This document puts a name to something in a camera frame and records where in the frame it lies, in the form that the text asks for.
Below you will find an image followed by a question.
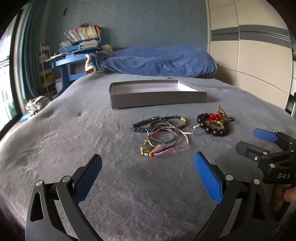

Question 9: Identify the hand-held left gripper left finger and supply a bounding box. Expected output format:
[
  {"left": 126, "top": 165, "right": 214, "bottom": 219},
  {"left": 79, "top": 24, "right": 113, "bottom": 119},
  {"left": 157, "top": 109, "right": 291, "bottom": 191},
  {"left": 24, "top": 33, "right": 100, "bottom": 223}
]
[{"left": 25, "top": 153, "right": 103, "bottom": 241}]

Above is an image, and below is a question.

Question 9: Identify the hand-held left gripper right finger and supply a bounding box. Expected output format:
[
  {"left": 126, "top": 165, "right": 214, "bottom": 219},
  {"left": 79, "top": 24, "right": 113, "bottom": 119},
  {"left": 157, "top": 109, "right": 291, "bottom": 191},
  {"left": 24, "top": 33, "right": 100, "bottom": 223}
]
[{"left": 193, "top": 152, "right": 277, "bottom": 241}]

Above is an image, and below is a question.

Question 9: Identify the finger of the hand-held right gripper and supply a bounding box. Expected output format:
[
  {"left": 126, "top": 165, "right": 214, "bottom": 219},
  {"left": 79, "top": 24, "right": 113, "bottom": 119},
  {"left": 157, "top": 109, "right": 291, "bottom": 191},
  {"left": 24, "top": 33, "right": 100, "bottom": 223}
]
[
  {"left": 253, "top": 128, "right": 296, "bottom": 151},
  {"left": 235, "top": 141, "right": 296, "bottom": 171}
]

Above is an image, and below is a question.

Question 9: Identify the pink cord bracelet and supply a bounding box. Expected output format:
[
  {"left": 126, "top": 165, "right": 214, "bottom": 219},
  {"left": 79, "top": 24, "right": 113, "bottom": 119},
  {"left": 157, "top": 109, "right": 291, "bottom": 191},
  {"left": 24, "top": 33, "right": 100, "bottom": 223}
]
[{"left": 148, "top": 126, "right": 193, "bottom": 157}]

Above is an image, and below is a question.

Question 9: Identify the black wooden bead bracelet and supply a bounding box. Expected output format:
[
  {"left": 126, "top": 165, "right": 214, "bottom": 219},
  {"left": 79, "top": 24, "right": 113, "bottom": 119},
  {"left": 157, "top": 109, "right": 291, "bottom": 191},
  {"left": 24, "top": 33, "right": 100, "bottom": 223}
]
[{"left": 197, "top": 113, "right": 230, "bottom": 136}]

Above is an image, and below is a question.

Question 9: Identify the red bead gold ornament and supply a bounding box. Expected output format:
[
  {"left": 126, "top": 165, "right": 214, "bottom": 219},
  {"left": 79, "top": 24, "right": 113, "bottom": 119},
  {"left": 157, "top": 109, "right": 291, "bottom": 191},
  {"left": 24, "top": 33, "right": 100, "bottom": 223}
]
[{"left": 207, "top": 107, "right": 228, "bottom": 128}]

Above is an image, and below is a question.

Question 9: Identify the grey metal bangle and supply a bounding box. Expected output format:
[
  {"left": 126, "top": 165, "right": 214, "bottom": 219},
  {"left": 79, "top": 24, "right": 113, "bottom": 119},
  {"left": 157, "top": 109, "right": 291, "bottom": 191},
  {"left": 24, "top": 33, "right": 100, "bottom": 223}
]
[{"left": 147, "top": 121, "right": 179, "bottom": 146}]

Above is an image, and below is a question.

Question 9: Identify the yellow green bead bracelet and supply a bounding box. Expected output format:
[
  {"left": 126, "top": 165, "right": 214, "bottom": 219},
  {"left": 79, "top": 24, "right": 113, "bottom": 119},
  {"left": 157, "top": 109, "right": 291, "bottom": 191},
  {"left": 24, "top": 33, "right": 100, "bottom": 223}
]
[{"left": 139, "top": 138, "right": 160, "bottom": 157}]

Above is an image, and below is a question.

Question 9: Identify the dark blue bead bracelet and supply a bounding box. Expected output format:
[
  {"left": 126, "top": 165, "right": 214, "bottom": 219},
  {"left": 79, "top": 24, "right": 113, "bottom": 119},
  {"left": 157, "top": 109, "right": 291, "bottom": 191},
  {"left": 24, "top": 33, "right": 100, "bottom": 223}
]
[{"left": 131, "top": 116, "right": 187, "bottom": 133}]

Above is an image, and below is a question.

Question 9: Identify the grey cardboard box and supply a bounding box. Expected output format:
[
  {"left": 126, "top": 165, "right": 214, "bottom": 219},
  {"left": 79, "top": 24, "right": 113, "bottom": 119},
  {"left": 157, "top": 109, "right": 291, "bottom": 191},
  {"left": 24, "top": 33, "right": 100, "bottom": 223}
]
[{"left": 109, "top": 79, "right": 207, "bottom": 109}]

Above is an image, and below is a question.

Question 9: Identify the person's right hand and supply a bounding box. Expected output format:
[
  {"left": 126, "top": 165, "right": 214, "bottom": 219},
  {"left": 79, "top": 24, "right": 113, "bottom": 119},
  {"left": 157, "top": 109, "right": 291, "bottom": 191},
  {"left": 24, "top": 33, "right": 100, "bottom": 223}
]
[{"left": 273, "top": 185, "right": 296, "bottom": 215}]

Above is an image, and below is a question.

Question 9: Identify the beige wardrobe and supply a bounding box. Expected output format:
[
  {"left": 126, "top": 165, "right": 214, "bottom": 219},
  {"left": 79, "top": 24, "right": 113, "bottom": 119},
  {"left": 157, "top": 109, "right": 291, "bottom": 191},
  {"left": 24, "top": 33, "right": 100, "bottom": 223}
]
[{"left": 206, "top": 0, "right": 295, "bottom": 110}]

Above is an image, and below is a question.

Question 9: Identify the white plastic bag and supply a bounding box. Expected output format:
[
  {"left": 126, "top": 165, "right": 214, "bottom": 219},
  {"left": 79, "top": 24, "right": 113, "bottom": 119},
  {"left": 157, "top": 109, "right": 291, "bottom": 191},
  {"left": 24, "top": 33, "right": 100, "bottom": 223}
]
[{"left": 25, "top": 96, "right": 53, "bottom": 115}]

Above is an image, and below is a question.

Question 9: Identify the cream fleece cloth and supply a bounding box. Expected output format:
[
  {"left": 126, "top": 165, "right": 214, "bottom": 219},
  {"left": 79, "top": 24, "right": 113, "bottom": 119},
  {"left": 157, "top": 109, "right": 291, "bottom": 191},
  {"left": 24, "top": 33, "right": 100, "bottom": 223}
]
[{"left": 85, "top": 54, "right": 97, "bottom": 73}]

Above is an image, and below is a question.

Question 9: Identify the blue desk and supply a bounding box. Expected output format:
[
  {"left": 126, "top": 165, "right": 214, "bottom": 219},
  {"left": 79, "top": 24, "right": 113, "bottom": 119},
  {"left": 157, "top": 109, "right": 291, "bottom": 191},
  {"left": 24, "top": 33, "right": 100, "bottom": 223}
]
[{"left": 45, "top": 43, "right": 103, "bottom": 93}]

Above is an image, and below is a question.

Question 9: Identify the blue duvet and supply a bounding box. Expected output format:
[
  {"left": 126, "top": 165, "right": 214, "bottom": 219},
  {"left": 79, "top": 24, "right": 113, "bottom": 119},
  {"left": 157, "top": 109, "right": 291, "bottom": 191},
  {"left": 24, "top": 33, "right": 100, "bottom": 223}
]
[{"left": 87, "top": 45, "right": 219, "bottom": 78}]

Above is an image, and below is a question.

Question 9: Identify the window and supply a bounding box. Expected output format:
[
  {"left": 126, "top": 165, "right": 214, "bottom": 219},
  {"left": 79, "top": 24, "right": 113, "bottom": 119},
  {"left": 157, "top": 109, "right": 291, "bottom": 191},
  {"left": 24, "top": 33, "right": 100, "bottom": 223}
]
[{"left": 0, "top": 14, "right": 26, "bottom": 130}]

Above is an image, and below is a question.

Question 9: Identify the pile of papers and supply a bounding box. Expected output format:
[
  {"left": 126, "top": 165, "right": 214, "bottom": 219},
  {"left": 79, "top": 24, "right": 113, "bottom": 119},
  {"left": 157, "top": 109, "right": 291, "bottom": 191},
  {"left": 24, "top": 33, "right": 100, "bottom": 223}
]
[{"left": 59, "top": 39, "right": 102, "bottom": 51}]

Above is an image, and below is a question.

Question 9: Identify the teal curtain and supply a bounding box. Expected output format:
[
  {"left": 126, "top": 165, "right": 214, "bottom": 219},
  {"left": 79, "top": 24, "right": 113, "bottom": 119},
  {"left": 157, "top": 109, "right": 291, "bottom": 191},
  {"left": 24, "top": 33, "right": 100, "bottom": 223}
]
[{"left": 22, "top": 0, "right": 50, "bottom": 100}]

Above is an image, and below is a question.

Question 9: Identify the row of books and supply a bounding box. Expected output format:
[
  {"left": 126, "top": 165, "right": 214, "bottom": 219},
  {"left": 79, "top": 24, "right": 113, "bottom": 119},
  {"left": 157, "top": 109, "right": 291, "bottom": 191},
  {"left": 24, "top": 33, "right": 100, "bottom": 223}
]
[{"left": 64, "top": 25, "right": 102, "bottom": 43}]

